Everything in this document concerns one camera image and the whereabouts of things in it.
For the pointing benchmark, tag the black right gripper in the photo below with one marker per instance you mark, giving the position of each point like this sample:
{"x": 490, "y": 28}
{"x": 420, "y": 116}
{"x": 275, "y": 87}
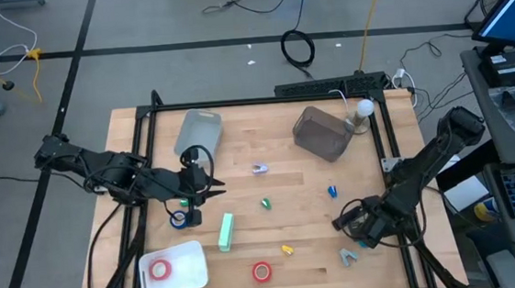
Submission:
{"x": 376, "y": 224}

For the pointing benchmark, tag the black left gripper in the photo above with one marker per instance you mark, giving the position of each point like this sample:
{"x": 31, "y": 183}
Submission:
{"x": 193, "y": 181}

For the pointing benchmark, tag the teal tape roll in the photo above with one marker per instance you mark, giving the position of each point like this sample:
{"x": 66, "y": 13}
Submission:
{"x": 363, "y": 244}

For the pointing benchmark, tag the green mini stapler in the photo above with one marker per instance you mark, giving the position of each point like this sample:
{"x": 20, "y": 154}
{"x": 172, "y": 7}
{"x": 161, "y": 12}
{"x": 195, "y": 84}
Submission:
{"x": 266, "y": 203}
{"x": 183, "y": 202}

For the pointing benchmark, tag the black stapler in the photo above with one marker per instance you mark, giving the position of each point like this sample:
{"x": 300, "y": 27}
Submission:
{"x": 339, "y": 222}

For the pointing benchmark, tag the mint green stapler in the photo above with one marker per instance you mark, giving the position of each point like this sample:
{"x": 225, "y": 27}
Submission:
{"x": 226, "y": 231}

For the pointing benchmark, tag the light blue staple remover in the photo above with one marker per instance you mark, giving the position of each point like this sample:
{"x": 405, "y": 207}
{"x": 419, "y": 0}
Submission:
{"x": 345, "y": 256}

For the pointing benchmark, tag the dark blue tape roll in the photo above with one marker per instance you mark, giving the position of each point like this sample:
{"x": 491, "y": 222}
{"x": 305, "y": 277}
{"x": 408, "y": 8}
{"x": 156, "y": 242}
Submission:
{"x": 174, "y": 224}

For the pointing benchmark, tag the blue mini stapler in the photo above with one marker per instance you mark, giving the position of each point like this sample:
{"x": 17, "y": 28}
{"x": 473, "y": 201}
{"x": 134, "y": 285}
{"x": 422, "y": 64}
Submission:
{"x": 332, "y": 192}

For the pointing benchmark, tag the red tape roll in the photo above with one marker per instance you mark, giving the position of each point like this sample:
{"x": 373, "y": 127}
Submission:
{"x": 261, "y": 263}

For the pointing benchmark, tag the yellow mini stapler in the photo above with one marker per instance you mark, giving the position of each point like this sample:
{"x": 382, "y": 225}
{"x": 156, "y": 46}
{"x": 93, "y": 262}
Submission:
{"x": 287, "y": 250}

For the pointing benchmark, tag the pink tape roll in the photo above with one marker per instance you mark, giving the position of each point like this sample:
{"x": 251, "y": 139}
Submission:
{"x": 151, "y": 271}

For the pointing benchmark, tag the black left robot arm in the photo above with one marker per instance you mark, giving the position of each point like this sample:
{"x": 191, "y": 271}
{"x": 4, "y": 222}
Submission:
{"x": 117, "y": 173}

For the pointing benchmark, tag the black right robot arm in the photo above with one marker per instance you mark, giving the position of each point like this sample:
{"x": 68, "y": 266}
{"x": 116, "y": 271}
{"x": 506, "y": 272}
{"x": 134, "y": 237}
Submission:
{"x": 429, "y": 158}

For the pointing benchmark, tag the purple white staple remover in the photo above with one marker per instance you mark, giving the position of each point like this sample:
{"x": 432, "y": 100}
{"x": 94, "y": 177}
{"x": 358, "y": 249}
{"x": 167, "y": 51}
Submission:
{"x": 259, "y": 170}

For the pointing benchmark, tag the yellow tape roll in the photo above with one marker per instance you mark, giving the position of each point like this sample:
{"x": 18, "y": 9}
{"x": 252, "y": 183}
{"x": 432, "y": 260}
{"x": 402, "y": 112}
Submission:
{"x": 483, "y": 213}

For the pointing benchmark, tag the light grey plastic bin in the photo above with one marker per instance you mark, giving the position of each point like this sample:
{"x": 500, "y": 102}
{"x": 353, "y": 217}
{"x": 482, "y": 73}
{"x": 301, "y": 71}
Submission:
{"x": 199, "y": 130}

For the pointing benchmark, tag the white plastic bin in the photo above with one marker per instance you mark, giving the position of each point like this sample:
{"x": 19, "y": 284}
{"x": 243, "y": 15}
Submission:
{"x": 189, "y": 273}

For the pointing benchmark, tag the white notepad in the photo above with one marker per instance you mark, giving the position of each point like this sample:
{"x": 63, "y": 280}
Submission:
{"x": 466, "y": 193}

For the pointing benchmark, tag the white paper sheet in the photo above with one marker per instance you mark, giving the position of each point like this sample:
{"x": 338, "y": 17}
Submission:
{"x": 451, "y": 162}

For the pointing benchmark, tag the brass lamp socket base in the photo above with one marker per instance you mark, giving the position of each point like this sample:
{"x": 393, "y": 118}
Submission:
{"x": 358, "y": 124}

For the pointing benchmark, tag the dark translucent plastic bin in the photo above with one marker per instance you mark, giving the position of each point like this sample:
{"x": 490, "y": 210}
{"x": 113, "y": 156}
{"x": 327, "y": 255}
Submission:
{"x": 319, "y": 134}

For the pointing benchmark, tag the white light bulb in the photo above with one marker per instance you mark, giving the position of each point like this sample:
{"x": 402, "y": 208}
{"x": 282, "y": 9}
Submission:
{"x": 365, "y": 107}

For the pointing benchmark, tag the grey desk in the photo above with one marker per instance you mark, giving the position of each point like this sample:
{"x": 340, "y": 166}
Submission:
{"x": 497, "y": 148}

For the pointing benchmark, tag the black perforated box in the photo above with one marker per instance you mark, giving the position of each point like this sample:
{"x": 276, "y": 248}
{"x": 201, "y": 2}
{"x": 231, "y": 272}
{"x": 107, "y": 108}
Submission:
{"x": 326, "y": 85}

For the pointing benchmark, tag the white power adapter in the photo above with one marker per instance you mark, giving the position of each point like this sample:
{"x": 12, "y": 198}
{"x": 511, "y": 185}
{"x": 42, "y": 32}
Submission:
{"x": 399, "y": 74}

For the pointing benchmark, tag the black mini computer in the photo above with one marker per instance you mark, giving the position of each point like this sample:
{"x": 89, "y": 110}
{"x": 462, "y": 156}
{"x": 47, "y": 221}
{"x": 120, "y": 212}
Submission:
{"x": 505, "y": 76}

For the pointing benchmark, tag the black metal table frame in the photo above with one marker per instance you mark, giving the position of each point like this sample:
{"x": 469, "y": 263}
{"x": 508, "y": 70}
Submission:
{"x": 259, "y": 101}

